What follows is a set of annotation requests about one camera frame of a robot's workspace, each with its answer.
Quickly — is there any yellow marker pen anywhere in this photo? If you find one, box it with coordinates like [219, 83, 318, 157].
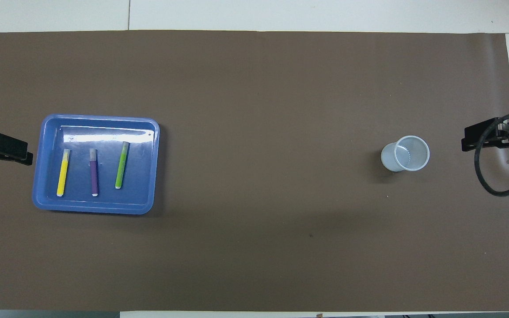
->
[57, 149, 71, 197]

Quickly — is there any purple marker pen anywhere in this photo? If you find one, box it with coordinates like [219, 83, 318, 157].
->
[89, 148, 99, 197]

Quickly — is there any green marker pen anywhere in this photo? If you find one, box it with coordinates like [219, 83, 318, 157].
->
[115, 141, 130, 190]

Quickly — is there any translucent plastic cup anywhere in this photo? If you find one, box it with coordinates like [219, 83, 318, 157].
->
[380, 136, 430, 172]

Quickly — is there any blue plastic tray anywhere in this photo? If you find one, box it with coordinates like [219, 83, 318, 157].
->
[32, 114, 161, 216]

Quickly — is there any brown paper table mat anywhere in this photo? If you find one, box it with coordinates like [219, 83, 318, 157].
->
[0, 30, 509, 313]

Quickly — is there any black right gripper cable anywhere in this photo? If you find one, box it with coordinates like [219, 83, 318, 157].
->
[475, 110, 509, 197]

